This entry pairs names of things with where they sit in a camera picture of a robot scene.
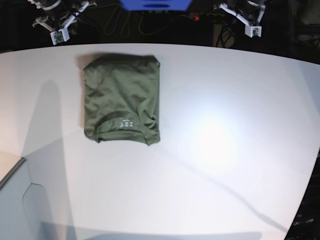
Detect green t-shirt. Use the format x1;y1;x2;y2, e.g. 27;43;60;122
83;53;161;146

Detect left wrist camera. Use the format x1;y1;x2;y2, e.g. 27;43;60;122
244;25;262;38

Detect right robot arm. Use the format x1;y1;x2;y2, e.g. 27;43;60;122
28;0;98;33

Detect black cable bundle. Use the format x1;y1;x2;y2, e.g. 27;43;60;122
214;22;237;48

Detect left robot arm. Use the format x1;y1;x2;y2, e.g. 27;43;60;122
214;0;266;27

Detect blue plastic bin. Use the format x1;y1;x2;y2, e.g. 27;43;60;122
120;0;192;11

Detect grey cable loops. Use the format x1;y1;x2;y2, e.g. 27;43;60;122
103;9;176;37

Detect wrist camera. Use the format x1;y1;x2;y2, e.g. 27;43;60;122
244;25;262;38
50;28;70;46

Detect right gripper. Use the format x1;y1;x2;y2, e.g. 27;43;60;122
32;0;97;33

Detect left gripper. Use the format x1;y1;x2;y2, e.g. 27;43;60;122
213;2;265;26

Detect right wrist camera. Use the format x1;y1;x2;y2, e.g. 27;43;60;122
50;28;70;46

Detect black power strip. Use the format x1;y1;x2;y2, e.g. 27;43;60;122
187;12;226;24

